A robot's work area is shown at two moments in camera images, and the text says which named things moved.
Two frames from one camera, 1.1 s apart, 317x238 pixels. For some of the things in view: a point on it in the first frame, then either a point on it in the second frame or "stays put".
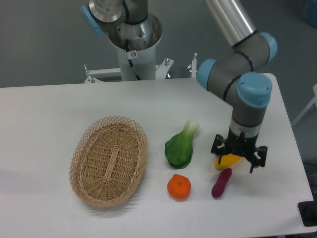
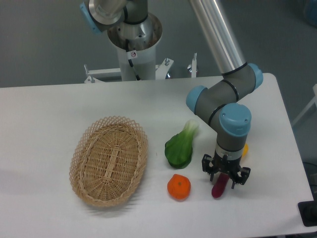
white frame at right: x=312 y=102 stays put
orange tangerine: x=179 y=187 stays put
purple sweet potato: x=218 y=187 stays put
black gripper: x=241 y=146 → x=222 y=164
